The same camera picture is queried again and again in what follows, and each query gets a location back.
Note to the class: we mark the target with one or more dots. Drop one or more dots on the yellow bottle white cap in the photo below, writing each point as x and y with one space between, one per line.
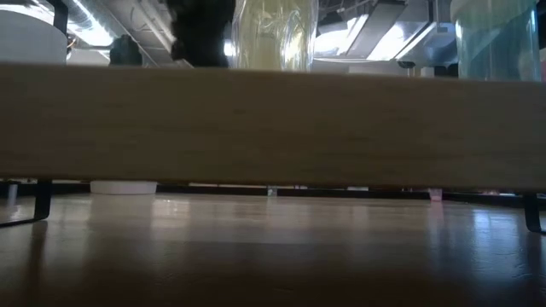
273 38

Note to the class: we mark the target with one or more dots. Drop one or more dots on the small bottles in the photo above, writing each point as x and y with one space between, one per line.
271 192

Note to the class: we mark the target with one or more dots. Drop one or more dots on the clear acrylic shelf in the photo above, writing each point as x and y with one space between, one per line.
273 128

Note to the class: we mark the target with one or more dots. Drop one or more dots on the green cactus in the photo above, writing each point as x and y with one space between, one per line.
126 53

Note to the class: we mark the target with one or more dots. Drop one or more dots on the white hexagonal plant pot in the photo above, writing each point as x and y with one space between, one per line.
123 188

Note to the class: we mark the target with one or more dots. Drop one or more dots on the pink bottle white cap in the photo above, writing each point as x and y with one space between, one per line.
435 195

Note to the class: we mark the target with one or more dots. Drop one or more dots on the black aluminium table frame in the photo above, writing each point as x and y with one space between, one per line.
341 192

